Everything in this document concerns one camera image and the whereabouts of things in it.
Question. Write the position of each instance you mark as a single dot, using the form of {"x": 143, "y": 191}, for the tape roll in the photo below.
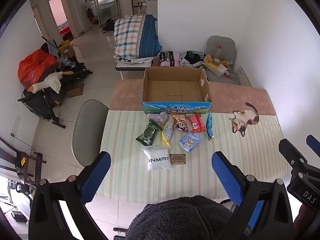
{"x": 216, "y": 62}

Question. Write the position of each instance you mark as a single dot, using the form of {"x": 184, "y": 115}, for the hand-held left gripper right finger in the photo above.
{"x": 227, "y": 177}

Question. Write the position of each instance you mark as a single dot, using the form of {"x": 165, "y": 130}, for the pink suitcase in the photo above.
{"x": 170, "y": 59}

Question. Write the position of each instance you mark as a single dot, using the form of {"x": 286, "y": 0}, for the grey purple cloth bundle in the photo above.
{"x": 157, "y": 118}

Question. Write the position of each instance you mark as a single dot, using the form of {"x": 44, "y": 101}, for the folding bed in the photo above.
{"x": 132, "y": 66}

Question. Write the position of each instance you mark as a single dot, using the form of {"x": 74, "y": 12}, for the black white patterned bag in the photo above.
{"x": 191, "y": 60}

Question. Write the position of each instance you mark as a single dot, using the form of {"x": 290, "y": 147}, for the yellow mesh scrubber packet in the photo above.
{"x": 167, "y": 133}

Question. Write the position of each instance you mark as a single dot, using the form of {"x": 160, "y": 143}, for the clear plastic bottle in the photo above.
{"x": 218, "y": 52}

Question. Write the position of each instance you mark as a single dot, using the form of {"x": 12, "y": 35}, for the white leaning board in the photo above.
{"x": 243, "y": 76}

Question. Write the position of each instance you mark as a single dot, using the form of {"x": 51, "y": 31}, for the yellow plastic bag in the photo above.
{"x": 208, "y": 61}

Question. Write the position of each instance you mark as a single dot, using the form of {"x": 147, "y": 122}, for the yellow box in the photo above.
{"x": 65, "y": 46}

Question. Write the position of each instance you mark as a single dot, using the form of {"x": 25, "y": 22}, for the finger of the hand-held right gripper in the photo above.
{"x": 292, "y": 152}
{"x": 313, "y": 142}

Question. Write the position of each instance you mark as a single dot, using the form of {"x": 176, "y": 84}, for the grey cushioned chair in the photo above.
{"x": 226, "y": 43}

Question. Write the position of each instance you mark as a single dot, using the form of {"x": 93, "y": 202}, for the folded plaid quilt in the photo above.
{"x": 136, "y": 36}

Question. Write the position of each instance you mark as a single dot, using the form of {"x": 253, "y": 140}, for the green snack packet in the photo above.
{"x": 148, "y": 133}

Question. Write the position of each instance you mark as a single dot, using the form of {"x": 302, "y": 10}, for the small brown cardboard box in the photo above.
{"x": 75, "y": 89}

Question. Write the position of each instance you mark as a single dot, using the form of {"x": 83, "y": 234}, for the person's dark fleece clothing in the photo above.
{"x": 180, "y": 220}

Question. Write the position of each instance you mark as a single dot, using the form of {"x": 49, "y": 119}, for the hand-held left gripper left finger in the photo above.
{"x": 96, "y": 177}

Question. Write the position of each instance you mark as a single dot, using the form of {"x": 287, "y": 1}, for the red snack packet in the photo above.
{"x": 196, "y": 123}

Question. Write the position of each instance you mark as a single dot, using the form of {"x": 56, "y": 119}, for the orange plastic bag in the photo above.
{"x": 35, "y": 66}

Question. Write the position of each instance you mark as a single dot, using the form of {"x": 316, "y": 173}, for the striped table mat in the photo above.
{"x": 250, "y": 150}

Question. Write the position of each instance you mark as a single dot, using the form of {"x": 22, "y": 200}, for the white goose plush toy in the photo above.
{"x": 51, "y": 81}

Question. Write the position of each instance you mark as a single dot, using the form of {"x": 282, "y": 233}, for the black folded stroller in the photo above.
{"x": 42, "y": 102}

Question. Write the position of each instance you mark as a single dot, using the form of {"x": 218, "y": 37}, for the light blue tissue packet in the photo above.
{"x": 190, "y": 141}

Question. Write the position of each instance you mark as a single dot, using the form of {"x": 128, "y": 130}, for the white pouch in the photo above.
{"x": 157, "y": 158}

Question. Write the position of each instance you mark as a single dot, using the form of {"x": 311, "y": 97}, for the narrow blue packet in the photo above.
{"x": 210, "y": 126}

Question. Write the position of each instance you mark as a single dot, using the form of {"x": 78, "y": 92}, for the grey round-back chair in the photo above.
{"x": 87, "y": 127}

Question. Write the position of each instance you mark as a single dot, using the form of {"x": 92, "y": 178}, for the panda print snack packet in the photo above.
{"x": 180, "y": 123}

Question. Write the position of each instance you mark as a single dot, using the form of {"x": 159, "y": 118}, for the white tissue pack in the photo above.
{"x": 219, "y": 70}

